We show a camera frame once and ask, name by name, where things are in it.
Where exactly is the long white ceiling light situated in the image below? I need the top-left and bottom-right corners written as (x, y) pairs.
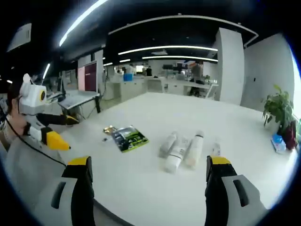
top-left (58, 0), bottom-right (109, 47)

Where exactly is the tall white skincare tube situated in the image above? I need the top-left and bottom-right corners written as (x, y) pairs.
top-left (163, 138), bottom-right (190, 174)

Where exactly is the row of white office desks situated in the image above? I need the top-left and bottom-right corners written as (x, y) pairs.
top-left (105, 75), bottom-right (219, 97)

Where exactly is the red collared skincare bottle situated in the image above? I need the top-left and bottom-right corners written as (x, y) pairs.
top-left (183, 130), bottom-right (205, 170)

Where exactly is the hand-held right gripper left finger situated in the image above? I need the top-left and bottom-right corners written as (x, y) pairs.
top-left (32, 155), bottom-right (96, 226)

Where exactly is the white ceiling panel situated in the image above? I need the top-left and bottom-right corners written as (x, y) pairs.
top-left (7, 23), bottom-right (32, 52)

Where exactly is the green silver skincare sachet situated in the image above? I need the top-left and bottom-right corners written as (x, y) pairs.
top-left (110, 126), bottom-right (149, 153)

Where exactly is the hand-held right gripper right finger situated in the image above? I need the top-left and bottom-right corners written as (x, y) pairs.
top-left (204, 155), bottom-right (271, 226)

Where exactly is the potted green plant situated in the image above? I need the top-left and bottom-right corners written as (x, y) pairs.
top-left (261, 84), bottom-right (294, 132)

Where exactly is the black cable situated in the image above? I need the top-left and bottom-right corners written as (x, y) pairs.
top-left (4, 115), bottom-right (68, 168)

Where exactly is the white standing desk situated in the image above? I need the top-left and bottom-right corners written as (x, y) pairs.
top-left (46, 90), bottom-right (102, 116)

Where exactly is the short ceiling light tube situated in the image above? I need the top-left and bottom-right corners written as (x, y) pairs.
top-left (42, 63), bottom-right (51, 81)

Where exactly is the monitor with red screen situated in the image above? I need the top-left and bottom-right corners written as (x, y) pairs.
top-left (77, 60), bottom-right (98, 93)

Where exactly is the blue tissue packet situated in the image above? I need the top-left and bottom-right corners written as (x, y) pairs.
top-left (270, 133), bottom-right (287, 153)

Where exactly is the small white skincare tube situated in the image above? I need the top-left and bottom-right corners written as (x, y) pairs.
top-left (210, 137), bottom-right (223, 156)

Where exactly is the dark red bag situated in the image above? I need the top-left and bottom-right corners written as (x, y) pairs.
top-left (281, 120), bottom-right (299, 151)

